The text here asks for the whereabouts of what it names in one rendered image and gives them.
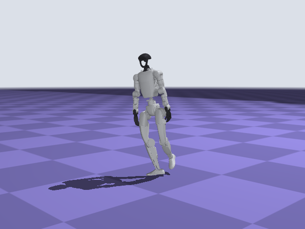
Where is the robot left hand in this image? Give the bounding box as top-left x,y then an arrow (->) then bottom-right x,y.
165,107 -> 171,122

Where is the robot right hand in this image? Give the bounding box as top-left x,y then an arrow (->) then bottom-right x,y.
133,109 -> 139,126

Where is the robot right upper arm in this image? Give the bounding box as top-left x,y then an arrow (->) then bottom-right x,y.
132,74 -> 140,97

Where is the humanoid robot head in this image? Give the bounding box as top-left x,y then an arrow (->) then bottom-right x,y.
138,53 -> 151,72

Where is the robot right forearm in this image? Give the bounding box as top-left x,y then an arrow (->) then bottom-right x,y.
133,97 -> 139,113

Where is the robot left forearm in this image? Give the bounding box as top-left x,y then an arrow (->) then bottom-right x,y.
161,88 -> 171,110

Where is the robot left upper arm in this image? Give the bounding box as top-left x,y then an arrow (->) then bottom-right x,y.
153,70 -> 164,94

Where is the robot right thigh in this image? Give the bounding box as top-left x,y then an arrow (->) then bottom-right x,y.
139,110 -> 155,147

